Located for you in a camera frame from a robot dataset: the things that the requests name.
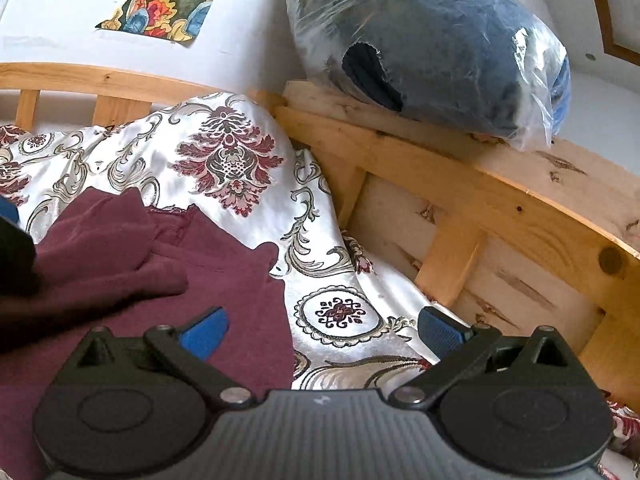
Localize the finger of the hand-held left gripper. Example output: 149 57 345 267
0 197 38 291

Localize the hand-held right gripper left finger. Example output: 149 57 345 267
65 306 256 408

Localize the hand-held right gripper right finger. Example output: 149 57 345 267
387 306 581 411

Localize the maroon long-sleeve shirt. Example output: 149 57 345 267
0 187 297 480

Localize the plastic bag of clothes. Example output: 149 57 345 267
285 0 572 154

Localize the floral white blanket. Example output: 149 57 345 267
0 92 640 480

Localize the wooden board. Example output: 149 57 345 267
282 80 640 261

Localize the wooden bed frame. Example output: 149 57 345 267
0 62 640 411

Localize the landscape wall poster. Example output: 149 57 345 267
95 0 236 47

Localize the brown wooden frame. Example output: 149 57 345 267
581 0 640 67

